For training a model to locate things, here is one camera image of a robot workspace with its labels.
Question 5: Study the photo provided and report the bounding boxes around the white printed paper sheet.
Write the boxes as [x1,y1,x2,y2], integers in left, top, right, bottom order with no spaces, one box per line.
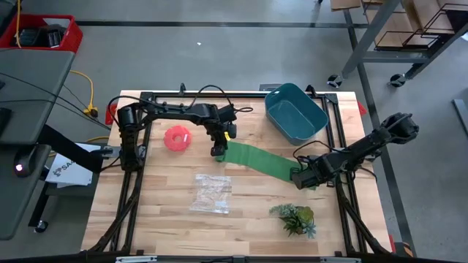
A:
[45,142,102,189]

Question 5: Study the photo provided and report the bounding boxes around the clear plastic bag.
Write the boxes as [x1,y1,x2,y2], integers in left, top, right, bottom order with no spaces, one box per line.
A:
[189,174,233,216]

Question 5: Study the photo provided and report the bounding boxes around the pink scalloped ring toy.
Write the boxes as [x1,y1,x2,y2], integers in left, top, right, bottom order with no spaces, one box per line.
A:
[163,125,193,153]

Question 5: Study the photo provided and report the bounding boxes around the grey metal cart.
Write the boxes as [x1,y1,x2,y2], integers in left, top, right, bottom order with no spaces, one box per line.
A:
[328,0,468,88]

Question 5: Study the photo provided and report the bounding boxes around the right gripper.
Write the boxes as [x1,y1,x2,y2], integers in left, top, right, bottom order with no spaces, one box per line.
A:
[292,155,338,190]

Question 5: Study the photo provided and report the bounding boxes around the artificial succulent plant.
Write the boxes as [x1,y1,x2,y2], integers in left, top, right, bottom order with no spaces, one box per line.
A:
[269,203,317,240]

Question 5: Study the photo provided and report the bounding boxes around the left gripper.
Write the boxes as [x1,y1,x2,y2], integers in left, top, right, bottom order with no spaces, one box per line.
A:
[205,120,238,158]

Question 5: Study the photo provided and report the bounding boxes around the green bandage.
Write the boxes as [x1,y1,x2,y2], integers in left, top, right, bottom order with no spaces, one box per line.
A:
[215,141,317,191]

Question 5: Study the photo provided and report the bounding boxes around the black metal table frame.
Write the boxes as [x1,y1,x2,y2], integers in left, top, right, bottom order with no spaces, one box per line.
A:
[87,83,394,257]

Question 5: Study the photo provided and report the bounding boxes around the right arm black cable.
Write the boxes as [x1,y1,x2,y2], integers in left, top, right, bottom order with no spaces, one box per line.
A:
[292,140,347,166]

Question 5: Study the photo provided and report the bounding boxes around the teal plastic bin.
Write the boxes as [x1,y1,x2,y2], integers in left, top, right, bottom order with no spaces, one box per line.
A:
[264,83,330,147]

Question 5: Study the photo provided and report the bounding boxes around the black equipment in crate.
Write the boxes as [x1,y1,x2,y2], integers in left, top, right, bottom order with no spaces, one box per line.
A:
[20,26,64,49]

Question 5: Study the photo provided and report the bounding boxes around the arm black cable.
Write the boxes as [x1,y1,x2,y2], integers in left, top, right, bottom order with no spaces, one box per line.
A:
[292,140,347,166]
[107,84,254,126]

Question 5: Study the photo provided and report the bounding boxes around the red plastic crate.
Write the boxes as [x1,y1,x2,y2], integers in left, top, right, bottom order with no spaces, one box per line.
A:
[0,13,84,54]

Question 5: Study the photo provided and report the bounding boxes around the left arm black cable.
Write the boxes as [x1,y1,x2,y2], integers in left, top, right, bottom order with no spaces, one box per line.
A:
[107,84,254,126]

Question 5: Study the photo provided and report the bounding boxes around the grey desk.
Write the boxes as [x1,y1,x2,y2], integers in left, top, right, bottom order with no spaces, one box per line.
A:
[0,48,76,241]

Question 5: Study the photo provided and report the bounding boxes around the black caster wheel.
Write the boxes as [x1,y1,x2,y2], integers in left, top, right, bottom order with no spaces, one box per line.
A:
[389,73,407,88]
[327,74,344,89]

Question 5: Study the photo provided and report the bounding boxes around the round black desk device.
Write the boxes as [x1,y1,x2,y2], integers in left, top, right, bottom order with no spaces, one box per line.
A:
[13,148,38,179]

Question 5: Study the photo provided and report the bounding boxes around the yellow cable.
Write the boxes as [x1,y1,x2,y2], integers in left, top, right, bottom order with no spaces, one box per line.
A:
[69,69,99,118]
[14,0,23,49]

